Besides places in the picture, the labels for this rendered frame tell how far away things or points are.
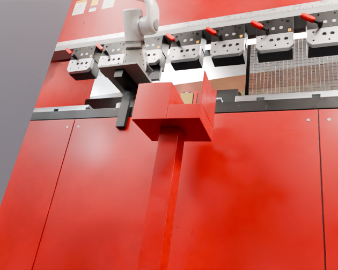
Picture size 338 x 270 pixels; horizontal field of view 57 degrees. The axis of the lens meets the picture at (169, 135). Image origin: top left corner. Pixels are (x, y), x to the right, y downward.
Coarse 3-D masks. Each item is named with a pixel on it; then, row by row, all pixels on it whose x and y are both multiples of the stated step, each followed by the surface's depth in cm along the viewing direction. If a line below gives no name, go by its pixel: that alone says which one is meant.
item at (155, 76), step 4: (152, 68) 152; (156, 68) 151; (160, 68) 150; (152, 72) 151; (156, 72) 150; (160, 72) 150; (148, 76) 151; (152, 76) 150; (156, 76) 149; (160, 76) 150; (152, 80) 150; (156, 80) 149
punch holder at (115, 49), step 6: (114, 42) 165; (120, 42) 163; (108, 48) 165; (114, 48) 163; (120, 48) 161; (126, 48) 160; (102, 54) 164; (114, 54) 161; (120, 54) 159; (102, 60) 162; (108, 60) 161; (114, 60) 159; (120, 60) 157
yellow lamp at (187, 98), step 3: (183, 93) 104; (186, 93) 104; (189, 93) 103; (192, 93) 103; (180, 96) 104; (183, 96) 103; (186, 96) 103; (189, 96) 103; (192, 96) 102; (183, 99) 103; (186, 99) 103; (189, 99) 102; (192, 99) 102; (186, 102) 102; (189, 102) 102
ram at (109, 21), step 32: (128, 0) 176; (160, 0) 166; (192, 0) 157; (224, 0) 150; (256, 0) 142; (288, 0) 136; (320, 0) 130; (64, 32) 185; (96, 32) 174; (160, 32) 156
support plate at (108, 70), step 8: (112, 64) 124; (120, 64) 122; (128, 64) 121; (136, 64) 120; (104, 72) 129; (112, 72) 128; (128, 72) 126; (136, 72) 125; (144, 72) 125; (112, 80) 134; (136, 80) 131; (144, 80) 130; (120, 88) 139
